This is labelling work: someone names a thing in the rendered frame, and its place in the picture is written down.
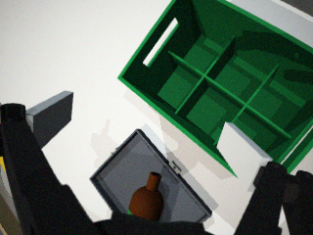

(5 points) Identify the grey rectangular tray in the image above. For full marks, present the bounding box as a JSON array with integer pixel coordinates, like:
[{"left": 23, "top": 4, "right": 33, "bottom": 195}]
[{"left": 89, "top": 128, "right": 212, "bottom": 223}]

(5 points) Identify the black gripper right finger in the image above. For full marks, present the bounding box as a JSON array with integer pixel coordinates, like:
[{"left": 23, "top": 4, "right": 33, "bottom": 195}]
[{"left": 217, "top": 121, "right": 313, "bottom": 235}]

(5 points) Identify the green crate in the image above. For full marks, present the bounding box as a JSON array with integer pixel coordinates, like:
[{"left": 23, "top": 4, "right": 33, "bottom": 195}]
[{"left": 117, "top": 0, "right": 313, "bottom": 178}]

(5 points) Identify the brown bottle with green base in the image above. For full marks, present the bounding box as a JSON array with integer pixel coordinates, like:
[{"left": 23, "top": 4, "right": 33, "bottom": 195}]
[{"left": 127, "top": 172, "right": 164, "bottom": 222}]

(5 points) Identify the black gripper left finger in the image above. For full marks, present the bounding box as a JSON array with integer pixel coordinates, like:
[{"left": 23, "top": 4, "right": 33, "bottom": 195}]
[{"left": 0, "top": 90, "right": 101, "bottom": 235}]

